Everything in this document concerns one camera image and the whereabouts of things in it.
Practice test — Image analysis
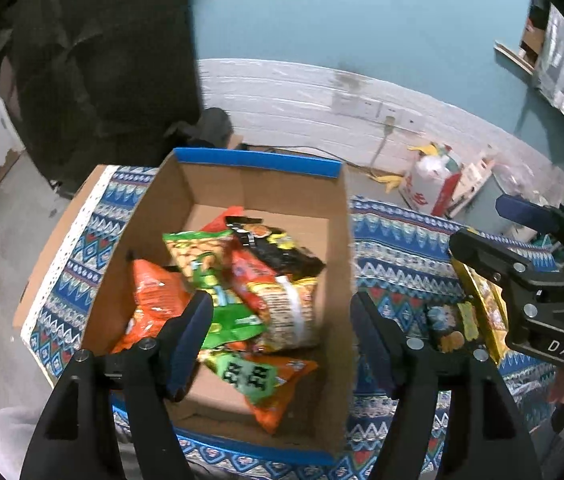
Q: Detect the green peanut snack packet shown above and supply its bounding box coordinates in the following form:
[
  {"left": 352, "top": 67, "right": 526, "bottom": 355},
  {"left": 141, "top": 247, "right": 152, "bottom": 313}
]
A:
[{"left": 162, "top": 230, "right": 267, "bottom": 351}]

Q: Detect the black silver snack packet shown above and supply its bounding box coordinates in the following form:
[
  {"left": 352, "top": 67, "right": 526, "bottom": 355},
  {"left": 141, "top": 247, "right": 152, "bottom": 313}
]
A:
[{"left": 224, "top": 215, "right": 327, "bottom": 281}]

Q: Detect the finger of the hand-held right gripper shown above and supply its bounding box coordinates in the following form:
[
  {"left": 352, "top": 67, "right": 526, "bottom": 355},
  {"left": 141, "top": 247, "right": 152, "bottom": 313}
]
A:
[
  {"left": 449, "top": 229, "right": 564, "bottom": 306},
  {"left": 496, "top": 194, "right": 564, "bottom": 273}
]

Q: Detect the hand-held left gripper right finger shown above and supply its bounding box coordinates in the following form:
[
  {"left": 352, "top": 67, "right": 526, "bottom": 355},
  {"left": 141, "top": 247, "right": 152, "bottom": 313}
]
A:
[{"left": 349, "top": 290, "right": 542, "bottom": 480}]

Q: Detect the white cloth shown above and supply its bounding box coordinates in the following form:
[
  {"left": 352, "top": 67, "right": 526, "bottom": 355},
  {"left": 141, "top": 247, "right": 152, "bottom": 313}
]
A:
[{"left": 0, "top": 405, "right": 48, "bottom": 480}]

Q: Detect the banana peel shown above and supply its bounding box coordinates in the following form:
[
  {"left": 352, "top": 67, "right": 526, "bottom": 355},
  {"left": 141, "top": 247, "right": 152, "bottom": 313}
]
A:
[
  {"left": 369, "top": 172, "right": 405, "bottom": 193},
  {"left": 408, "top": 142, "right": 442, "bottom": 158}
]

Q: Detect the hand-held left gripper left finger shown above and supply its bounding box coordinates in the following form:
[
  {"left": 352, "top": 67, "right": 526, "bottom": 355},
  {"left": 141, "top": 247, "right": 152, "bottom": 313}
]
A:
[{"left": 19, "top": 290, "right": 215, "bottom": 480}]

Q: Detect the blue patterned blanket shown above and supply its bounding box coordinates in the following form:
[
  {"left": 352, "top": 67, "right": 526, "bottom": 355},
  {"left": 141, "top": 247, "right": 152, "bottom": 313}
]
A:
[{"left": 19, "top": 165, "right": 564, "bottom": 480}]

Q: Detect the person in dark clothes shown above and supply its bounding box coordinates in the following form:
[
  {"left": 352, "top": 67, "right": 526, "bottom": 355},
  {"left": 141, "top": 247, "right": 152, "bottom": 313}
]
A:
[{"left": 0, "top": 0, "right": 203, "bottom": 196}]

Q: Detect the black yellow snack packet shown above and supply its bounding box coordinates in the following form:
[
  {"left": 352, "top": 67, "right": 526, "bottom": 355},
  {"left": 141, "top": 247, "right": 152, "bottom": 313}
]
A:
[{"left": 424, "top": 302, "right": 480, "bottom": 356}]

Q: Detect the blue cardboard box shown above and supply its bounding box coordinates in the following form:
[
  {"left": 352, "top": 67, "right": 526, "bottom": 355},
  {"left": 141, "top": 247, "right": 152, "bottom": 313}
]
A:
[{"left": 79, "top": 147, "right": 355, "bottom": 466}]

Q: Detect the long yellow snack packet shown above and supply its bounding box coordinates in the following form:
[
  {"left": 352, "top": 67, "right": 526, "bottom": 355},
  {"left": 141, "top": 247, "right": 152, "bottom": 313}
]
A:
[{"left": 452, "top": 257, "right": 510, "bottom": 366}]

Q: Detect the orange clear-window snack packet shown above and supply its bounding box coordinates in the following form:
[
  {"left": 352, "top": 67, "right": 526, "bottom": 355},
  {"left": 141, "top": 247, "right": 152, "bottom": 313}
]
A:
[{"left": 254, "top": 275, "right": 323, "bottom": 353}]

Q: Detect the black cable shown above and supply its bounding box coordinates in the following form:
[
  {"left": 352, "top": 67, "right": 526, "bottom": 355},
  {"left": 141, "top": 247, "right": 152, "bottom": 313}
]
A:
[{"left": 242, "top": 144, "right": 377, "bottom": 168}]

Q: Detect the wooden window sill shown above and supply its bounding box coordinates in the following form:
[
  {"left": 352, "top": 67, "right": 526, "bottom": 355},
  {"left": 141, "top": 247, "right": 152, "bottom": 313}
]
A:
[{"left": 494, "top": 40, "right": 535, "bottom": 76}]

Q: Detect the orange green snack packet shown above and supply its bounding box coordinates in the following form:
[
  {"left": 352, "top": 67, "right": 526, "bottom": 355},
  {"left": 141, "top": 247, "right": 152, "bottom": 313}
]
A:
[{"left": 197, "top": 347, "right": 320, "bottom": 436}]

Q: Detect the white and red plastic bag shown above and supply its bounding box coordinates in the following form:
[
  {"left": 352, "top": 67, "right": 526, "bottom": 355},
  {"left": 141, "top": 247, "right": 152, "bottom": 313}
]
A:
[{"left": 399, "top": 145, "right": 462, "bottom": 218}]

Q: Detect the red snack packet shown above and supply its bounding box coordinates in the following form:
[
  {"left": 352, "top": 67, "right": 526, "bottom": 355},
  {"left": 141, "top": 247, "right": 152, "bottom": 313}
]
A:
[{"left": 199, "top": 206, "right": 283, "bottom": 326}]

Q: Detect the grey plug cable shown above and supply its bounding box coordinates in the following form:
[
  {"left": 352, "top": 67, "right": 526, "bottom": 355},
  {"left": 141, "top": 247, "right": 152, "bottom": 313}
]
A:
[{"left": 372, "top": 116, "right": 397, "bottom": 173}]

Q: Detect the orange white snack packet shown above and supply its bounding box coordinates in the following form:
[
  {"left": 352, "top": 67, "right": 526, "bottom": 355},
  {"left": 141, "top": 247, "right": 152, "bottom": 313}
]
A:
[{"left": 109, "top": 259, "right": 197, "bottom": 356}]

